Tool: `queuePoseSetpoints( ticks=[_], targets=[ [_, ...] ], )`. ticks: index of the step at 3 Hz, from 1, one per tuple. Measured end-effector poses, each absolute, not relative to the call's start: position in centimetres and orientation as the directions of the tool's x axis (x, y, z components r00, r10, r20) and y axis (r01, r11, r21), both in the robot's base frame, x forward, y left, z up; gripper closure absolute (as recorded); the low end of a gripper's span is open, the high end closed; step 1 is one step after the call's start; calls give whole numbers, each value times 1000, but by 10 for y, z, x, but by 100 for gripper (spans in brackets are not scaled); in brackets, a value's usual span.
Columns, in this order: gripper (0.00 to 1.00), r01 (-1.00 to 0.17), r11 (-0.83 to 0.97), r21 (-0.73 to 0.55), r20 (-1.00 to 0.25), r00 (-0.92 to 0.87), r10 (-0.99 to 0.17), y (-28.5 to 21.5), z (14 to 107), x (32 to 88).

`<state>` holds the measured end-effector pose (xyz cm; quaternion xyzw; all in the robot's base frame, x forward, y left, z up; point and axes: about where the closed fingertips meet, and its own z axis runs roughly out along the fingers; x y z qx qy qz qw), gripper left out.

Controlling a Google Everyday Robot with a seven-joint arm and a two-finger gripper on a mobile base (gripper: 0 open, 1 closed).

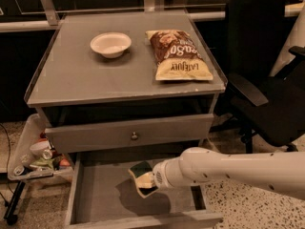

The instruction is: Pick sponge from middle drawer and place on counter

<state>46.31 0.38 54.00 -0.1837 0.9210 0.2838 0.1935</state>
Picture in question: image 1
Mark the white cup in bin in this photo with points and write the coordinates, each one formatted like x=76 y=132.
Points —
x=39 y=147

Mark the black office chair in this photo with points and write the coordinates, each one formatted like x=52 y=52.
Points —
x=254 y=48

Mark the grey top drawer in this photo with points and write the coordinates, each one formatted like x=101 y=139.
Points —
x=111 y=135

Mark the clear plastic bin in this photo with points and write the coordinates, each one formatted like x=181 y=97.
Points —
x=47 y=169

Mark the grey open middle drawer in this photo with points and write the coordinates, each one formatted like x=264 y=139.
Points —
x=103 y=194

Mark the brown yellow chip bag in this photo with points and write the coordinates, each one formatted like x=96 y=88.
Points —
x=177 y=56

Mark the black stand with wheel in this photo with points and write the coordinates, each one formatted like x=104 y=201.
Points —
x=9 y=216

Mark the grey drawer cabinet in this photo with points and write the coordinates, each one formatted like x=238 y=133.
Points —
x=77 y=86

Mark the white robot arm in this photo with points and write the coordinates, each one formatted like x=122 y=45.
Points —
x=282 y=173

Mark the silver railing bar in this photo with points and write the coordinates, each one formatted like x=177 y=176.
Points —
x=43 y=15

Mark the round metal drawer knob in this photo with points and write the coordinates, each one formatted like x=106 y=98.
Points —
x=134 y=136

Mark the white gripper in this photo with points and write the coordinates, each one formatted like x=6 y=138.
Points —
x=161 y=175

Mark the metal can in bin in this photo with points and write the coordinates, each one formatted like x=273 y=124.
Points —
x=19 y=170

